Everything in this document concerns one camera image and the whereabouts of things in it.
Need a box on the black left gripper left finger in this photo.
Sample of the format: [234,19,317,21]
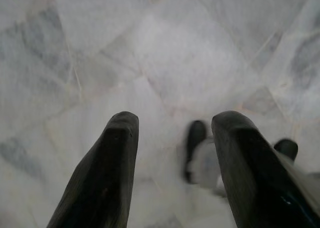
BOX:
[46,110,140,228]

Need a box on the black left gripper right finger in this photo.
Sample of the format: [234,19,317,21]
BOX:
[211,110,320,228]

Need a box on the silver black robot left leg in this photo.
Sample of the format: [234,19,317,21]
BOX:
[183,119,227,196]

